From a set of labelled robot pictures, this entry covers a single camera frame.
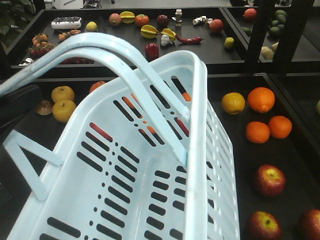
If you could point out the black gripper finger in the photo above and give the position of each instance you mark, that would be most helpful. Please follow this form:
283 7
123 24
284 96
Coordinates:
15 104

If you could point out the light blue plastic basket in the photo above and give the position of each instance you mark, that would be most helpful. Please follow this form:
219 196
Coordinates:
143 157

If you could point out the red apple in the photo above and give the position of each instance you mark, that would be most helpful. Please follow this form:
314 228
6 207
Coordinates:
269 181
262 225

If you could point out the red apple edge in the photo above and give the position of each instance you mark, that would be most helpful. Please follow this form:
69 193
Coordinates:
309 224

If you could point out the yellow apple front left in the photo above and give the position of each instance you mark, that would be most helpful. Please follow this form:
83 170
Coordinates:
63 109

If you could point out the yellow apple back left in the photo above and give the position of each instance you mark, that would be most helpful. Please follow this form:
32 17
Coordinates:
62 93

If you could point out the orange back left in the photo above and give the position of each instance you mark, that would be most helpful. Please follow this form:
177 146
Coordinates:
96 85

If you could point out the green potted plant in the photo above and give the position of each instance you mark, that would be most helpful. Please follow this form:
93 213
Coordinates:
15 13

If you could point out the white digital scale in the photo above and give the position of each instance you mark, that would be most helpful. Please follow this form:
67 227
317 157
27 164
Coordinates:
65 23

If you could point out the red bell pepper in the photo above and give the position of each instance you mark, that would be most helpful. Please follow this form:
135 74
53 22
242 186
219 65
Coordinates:
151 51

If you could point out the yellow starfruit front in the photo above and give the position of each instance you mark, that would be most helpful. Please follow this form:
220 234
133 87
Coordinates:
149 31

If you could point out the white garlic bulb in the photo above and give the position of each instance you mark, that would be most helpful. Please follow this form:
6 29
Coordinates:
165 40

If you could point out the red chili pepper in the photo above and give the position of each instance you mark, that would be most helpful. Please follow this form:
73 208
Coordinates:
189 41

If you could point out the yellow green apple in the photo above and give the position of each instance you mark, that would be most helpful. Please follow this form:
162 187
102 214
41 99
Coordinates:
233 103

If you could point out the small orange fruit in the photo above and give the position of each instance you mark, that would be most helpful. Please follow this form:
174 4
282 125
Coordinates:
257 132

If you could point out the red tomato fruit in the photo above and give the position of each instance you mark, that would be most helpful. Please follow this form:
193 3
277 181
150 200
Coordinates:
250 14

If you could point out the small orange right one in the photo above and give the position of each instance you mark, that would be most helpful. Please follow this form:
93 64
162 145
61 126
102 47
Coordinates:
280 127

